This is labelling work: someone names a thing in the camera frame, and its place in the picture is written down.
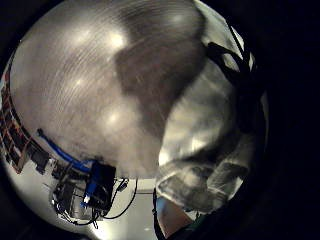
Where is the black cable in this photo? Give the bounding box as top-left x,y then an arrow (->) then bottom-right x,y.
99,177 -> 139,221

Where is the black box with blue plug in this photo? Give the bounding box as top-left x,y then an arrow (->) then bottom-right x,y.
81,160 -> 118,214

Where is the blue cable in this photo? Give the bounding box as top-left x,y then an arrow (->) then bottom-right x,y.
36,128 -> 98,174

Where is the red-brown shelf unit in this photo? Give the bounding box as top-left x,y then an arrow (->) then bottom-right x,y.
0,63 -> 36,175

